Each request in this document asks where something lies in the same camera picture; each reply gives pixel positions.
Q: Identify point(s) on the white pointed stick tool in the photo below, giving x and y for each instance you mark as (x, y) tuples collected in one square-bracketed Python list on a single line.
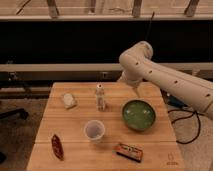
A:
[(137, 92)]

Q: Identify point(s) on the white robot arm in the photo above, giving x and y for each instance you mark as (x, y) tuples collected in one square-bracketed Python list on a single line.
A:
[(193, 91)]

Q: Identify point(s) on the small clear plastic bottle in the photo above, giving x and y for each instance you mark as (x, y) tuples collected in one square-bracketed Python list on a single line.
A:
[(100, 98)]

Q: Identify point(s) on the green ceramic bowl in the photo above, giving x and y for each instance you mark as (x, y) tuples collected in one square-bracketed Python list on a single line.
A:
[(138, 115)]

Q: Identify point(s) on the blue box on floor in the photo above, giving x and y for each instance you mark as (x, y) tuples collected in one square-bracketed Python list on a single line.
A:
[(173, 101)]

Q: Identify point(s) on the translucent plastic cup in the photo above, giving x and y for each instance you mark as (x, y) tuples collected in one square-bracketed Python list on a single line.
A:
[(94, 131)]

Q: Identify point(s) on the orange black candy box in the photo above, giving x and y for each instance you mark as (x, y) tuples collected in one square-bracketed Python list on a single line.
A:
[(129, 152)]

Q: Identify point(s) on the white crumpled packet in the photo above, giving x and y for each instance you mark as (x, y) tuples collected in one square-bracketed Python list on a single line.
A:
[(69, 100)]

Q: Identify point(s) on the dark red snack wrapper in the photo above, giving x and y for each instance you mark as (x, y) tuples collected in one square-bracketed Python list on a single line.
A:
[(57, 147)]

